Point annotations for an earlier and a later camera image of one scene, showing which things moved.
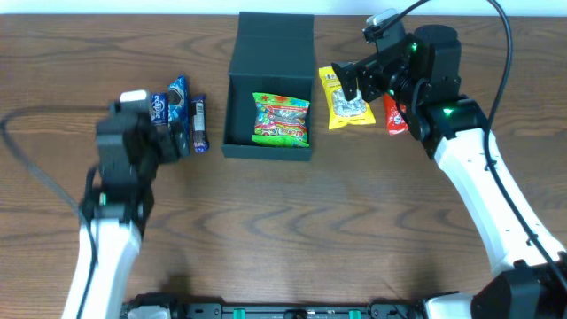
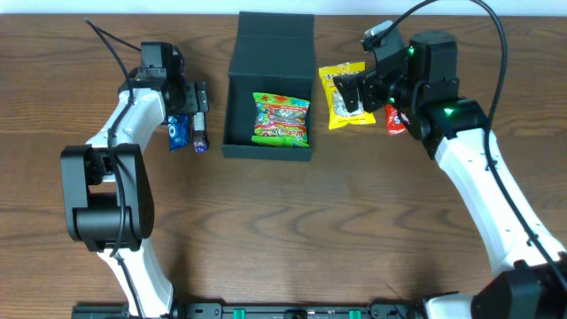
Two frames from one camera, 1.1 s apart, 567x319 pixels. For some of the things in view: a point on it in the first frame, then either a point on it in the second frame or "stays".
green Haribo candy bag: [280, 120] stays
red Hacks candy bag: [396, 122] stays
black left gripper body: [166, 144] → [200, 97]
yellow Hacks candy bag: [340, 111] stays
